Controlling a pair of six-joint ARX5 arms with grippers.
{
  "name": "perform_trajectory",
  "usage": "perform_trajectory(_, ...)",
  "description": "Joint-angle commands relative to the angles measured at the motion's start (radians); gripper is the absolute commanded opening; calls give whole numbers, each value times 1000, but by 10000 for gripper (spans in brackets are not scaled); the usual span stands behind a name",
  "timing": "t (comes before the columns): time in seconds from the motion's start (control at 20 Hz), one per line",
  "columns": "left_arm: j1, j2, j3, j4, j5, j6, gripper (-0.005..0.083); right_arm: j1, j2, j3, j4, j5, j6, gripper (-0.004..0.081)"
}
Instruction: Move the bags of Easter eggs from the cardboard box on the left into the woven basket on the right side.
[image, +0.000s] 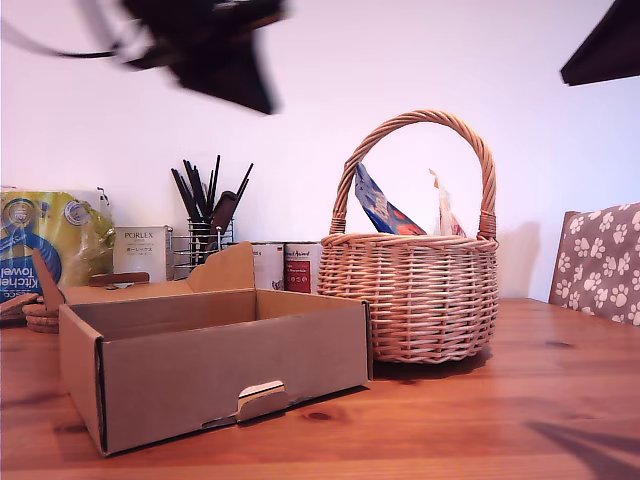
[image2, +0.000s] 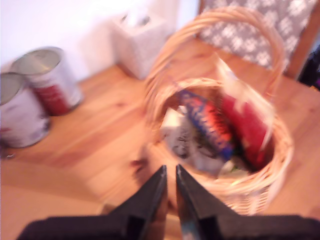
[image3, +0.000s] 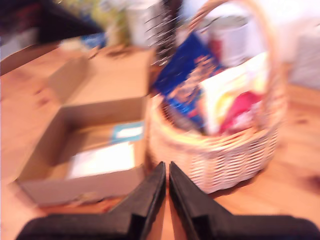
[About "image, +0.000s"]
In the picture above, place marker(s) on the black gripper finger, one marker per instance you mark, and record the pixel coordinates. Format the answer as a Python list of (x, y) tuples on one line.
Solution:
[(252, 70), (215, 85), (610, 50)]

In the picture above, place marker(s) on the blue Terry's mini eggs bag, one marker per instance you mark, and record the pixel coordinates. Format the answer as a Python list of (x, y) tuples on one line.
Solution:
[(385, 210)]

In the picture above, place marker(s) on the red white Maltesers bag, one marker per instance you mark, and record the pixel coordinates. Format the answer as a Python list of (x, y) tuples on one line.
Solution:
[(447, 215)]

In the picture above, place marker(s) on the white Porlex box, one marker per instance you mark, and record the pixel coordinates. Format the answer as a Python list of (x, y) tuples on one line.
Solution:
[(142, 250)]

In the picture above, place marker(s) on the brown cardboard box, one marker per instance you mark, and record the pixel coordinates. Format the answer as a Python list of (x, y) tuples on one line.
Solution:
[(225, 360)]

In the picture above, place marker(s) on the black chopstick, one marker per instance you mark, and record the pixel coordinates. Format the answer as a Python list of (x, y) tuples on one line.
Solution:
[(245, 182), (192, 182), (217, 175), (181, 187)]

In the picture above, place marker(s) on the red and white tin can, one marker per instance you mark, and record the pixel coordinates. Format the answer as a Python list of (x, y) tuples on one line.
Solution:
[(302, 272)]

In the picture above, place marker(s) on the dark brown wooden piece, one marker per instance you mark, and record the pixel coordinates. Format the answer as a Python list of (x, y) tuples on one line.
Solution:
[(120, 277)]

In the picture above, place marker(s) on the kitchen towel pack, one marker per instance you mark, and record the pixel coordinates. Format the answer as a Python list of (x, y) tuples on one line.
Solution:
[(25, 240)]

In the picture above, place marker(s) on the cork coaster stack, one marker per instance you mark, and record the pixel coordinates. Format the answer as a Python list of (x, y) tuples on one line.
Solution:
[(42, 320)]

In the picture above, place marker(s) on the round cork coaster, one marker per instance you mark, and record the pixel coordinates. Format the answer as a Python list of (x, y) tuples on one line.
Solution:
[(17, 303)]

